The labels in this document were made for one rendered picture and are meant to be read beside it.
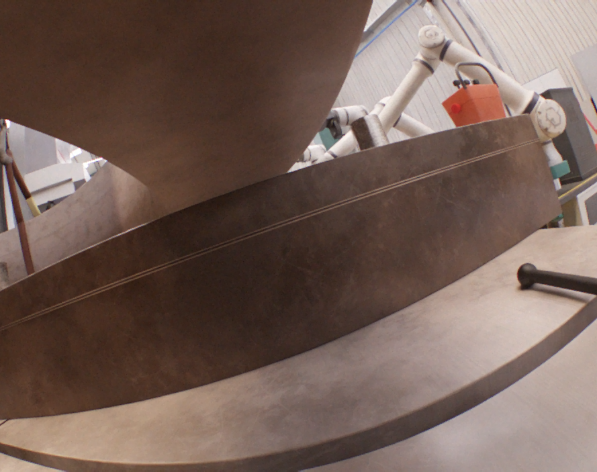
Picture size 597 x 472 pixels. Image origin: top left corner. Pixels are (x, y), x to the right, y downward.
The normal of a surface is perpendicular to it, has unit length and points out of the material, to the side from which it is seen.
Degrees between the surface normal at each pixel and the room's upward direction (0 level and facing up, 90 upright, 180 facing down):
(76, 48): 180
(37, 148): 90
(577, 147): 90
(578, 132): 90
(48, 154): 90
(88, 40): 180
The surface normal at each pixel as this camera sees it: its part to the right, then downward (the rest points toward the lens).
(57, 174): 0.46, -0.17
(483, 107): 0.21, 0.04
